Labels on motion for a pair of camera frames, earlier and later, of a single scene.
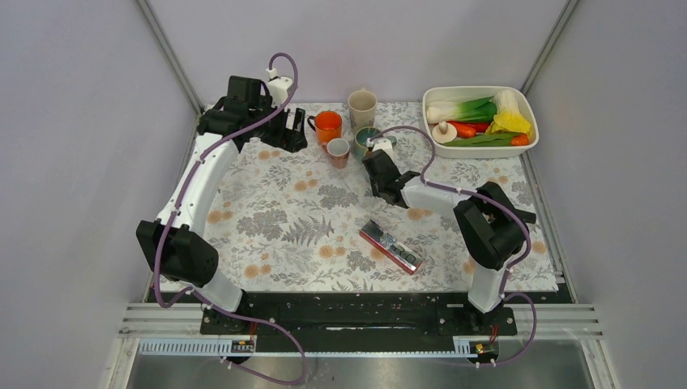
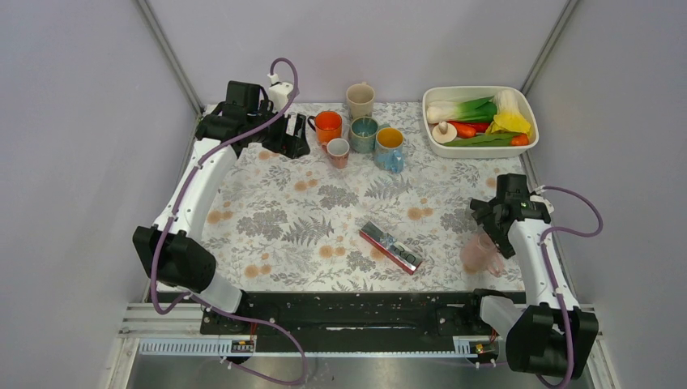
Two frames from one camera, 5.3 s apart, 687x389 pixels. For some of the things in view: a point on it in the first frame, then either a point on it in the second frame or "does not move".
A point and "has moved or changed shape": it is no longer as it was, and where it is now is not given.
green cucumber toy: x=503 y=139 does not move
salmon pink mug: x=338 y=149 does not move
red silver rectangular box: x=400 y=254 does not move
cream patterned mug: x=362 y=104 has moved or changed shape
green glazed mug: x=364 y=139 has moved or changed shape
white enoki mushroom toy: x=506 y=100 does not move
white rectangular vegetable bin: x=432 y=94 does not move
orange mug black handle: x=328 y=126 does not move
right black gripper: x=375 y=188 -> x=484 y=214
